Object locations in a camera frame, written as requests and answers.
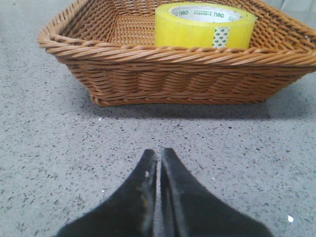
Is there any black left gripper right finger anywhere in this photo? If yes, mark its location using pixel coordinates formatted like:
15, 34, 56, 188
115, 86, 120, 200
160, 148, 272, 237

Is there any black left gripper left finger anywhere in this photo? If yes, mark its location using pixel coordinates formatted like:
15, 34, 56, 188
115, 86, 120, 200
57, 149, 157, 237

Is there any yellow tape roll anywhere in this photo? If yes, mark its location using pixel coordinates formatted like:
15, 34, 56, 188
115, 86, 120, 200
155, 2, 257, 49

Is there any brown wicker basket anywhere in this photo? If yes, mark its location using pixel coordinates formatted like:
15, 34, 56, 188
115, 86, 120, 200
38, 0, 316, 106

